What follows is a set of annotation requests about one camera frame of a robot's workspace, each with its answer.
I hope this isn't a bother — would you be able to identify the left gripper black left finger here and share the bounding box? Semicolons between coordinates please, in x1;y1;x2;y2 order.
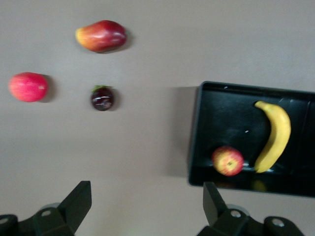
0;181;92;236

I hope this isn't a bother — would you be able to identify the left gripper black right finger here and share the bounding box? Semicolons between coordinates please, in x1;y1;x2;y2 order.
196;181;305;236

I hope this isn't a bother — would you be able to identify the small red-yellow apple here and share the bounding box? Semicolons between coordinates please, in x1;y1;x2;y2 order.
211;146;245;177

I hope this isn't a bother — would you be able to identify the black plastic box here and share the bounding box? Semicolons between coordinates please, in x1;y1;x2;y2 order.
188;81;315;198

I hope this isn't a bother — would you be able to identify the yellow banana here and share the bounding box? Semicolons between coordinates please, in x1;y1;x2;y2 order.
253;100;292;174

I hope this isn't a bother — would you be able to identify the large pink-red apple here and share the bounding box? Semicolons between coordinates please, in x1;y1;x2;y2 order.
8;72;49;103

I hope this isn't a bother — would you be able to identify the brown table mat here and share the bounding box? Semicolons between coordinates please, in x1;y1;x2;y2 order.
0;0;315;236

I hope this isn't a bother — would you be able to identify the red yellow mango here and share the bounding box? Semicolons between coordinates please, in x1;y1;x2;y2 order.
75;20;128;53

